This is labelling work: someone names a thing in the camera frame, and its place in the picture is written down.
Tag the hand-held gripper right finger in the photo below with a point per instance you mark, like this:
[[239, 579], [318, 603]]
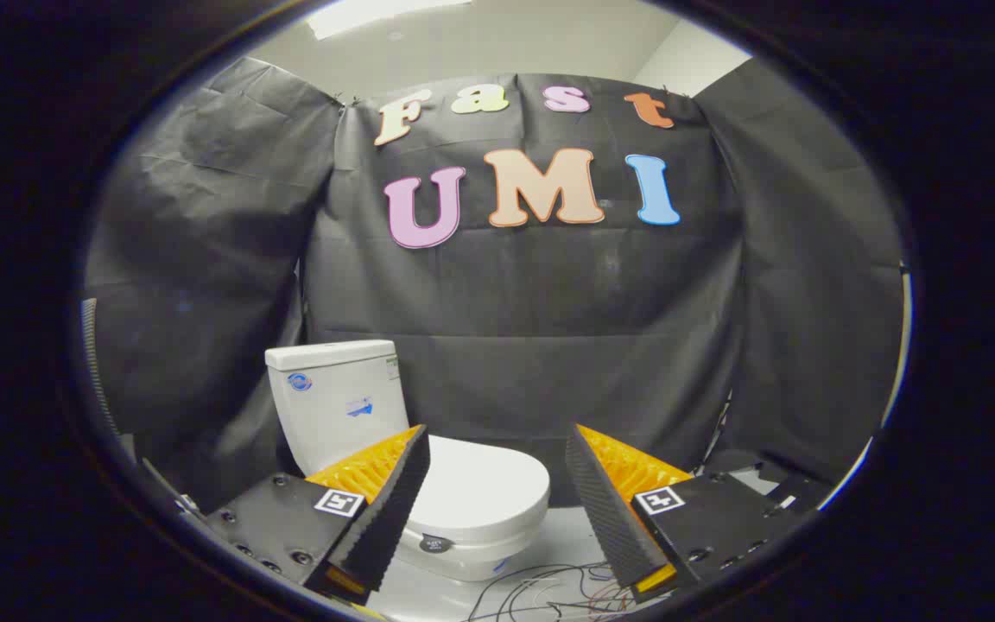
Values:
[[605, 518]]

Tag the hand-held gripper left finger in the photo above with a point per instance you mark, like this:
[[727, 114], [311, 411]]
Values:
[[389, 518]]

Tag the white toilet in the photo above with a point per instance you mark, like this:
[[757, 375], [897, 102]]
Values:
[[333, 406]]

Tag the white toilet lid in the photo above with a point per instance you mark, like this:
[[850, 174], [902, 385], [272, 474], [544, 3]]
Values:
[[484, 484]]

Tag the black backdrop cloth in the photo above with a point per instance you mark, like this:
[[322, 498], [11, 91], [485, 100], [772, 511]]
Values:
[[549, 302]]

